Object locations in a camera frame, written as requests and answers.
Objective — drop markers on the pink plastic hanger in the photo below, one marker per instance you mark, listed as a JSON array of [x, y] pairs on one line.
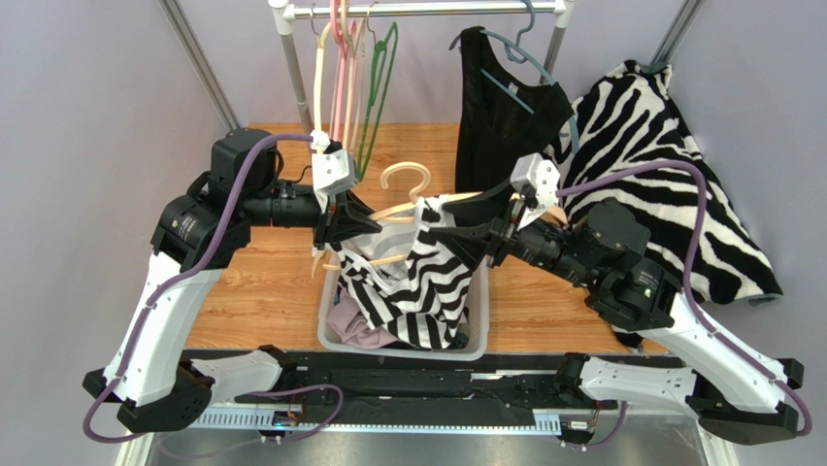
[[341, 77]]

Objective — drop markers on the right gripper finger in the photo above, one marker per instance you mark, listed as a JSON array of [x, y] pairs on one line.
[[483, 207], [470, 244]]

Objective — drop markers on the white clothes rack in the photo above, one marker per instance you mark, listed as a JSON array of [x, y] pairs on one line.
[[286, 13]]

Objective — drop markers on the cream plastic hanger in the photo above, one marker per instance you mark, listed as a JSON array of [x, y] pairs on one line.
[[321, 42]]

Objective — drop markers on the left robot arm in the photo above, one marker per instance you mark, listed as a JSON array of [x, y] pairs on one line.
[[154, 387]]

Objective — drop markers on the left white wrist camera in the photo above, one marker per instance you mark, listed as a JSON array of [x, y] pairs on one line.
[[333, 173]]

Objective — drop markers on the zebra striped tank top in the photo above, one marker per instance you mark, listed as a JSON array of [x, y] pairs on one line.
[[404, 280]]

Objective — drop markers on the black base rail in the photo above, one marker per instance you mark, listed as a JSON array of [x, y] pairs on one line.
[[494, 391]]

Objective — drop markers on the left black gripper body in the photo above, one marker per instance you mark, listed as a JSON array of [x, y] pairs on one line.
[[326, 220]]

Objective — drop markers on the dark top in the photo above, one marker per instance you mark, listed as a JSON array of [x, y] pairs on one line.
[[351, 326]]

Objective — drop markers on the zebra print blanket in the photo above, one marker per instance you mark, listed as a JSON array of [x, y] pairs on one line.
[[628, 119]]

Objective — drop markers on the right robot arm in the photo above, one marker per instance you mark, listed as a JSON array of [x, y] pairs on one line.
[[730, 389]]

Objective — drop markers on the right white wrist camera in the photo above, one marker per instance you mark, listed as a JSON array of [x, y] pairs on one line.
[[535, 179]]

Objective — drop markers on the white plastic basket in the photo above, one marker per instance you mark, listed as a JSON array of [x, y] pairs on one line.
[[477, 303]]

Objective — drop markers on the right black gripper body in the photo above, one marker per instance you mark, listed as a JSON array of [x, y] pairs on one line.
[[502, 233]]

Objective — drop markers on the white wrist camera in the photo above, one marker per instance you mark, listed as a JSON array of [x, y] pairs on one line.
[[333, 173], [535, 179]]

